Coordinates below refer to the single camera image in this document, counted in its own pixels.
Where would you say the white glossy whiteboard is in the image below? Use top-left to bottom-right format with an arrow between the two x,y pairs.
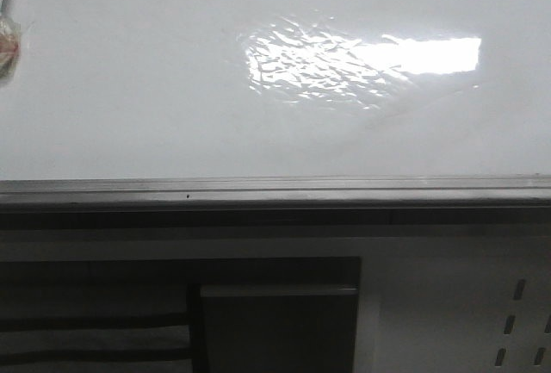
1,0 -> 550,180

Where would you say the white slotted metal panel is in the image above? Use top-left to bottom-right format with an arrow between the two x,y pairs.
354,236 -> 550,372

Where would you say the grey metal whiteboard tray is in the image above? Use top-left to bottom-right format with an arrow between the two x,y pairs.
1,175 -> 550,229

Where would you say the dark square panel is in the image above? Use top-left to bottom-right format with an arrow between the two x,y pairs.
201,284 -> 358,372

